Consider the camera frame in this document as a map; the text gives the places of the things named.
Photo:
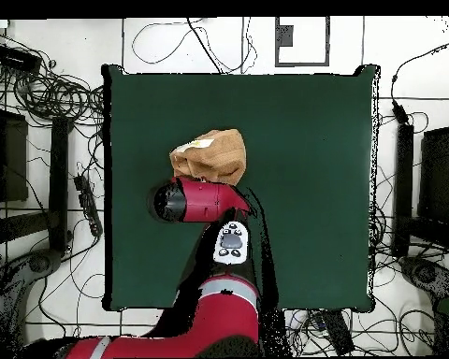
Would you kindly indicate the tan terry towel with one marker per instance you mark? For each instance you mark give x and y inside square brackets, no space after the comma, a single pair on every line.
[217,153]

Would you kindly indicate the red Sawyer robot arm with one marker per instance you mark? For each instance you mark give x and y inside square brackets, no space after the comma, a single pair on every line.
[209,202]

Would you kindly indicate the dark green table cloth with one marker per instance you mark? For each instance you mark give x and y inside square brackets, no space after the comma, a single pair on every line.
[303,187]

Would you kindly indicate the black power strip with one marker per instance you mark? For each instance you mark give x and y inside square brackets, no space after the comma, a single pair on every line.
[338,333]
[88,203]

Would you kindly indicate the grey stand base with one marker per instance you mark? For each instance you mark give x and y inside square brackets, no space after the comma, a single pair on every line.
[424,273]
[41,263]

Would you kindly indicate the black rectangular box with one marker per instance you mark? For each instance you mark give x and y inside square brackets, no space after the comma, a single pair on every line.
[17,60]

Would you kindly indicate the black metal frame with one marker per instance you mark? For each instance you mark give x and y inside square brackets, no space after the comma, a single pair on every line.
[404,179]
[58,179]

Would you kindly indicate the grey floor hatch frame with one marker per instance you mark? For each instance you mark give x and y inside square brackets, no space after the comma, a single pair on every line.
[284,35]

